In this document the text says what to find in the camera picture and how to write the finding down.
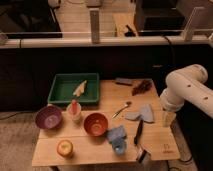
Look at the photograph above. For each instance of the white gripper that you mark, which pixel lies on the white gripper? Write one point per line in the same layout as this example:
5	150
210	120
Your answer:
168	118

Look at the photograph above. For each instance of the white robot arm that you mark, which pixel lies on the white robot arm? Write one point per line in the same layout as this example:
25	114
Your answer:
186	84

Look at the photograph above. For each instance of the red bowl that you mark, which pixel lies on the red bowl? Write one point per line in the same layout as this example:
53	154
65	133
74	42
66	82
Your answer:
95	124

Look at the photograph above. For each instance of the purple bowl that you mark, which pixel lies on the purple bowl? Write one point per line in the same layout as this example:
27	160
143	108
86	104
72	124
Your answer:
48	117

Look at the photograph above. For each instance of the light blue cloth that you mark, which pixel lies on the light blue cloth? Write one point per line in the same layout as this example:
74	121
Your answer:
145	113

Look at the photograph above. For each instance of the dark grape bunch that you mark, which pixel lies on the dark grape bunch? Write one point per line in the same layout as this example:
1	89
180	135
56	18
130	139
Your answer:
141	88

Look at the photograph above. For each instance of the metal spoon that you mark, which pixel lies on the metal spoon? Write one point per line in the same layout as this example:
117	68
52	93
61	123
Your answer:
127	104

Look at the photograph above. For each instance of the black object on floor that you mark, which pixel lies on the black object on floor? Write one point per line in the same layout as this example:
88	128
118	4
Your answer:
130	32

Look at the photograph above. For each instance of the yellow banana piece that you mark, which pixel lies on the yellow banana piece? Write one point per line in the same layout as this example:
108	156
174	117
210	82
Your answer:
80	89

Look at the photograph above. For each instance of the yellow red apple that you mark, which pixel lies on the yellow red apple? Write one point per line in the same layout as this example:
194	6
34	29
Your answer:
65	148

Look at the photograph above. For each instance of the green plastic tray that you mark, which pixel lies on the green plastic tray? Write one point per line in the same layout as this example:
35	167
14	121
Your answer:
63	86

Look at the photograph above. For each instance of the right metal post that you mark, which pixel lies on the right metal post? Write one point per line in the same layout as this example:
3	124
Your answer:
192	23

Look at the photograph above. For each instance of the metal post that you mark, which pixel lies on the metal post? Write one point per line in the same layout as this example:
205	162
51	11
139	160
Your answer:
192	23
95	28

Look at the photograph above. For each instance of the left metal post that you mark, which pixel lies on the left metal post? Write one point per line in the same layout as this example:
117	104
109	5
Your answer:
95	28

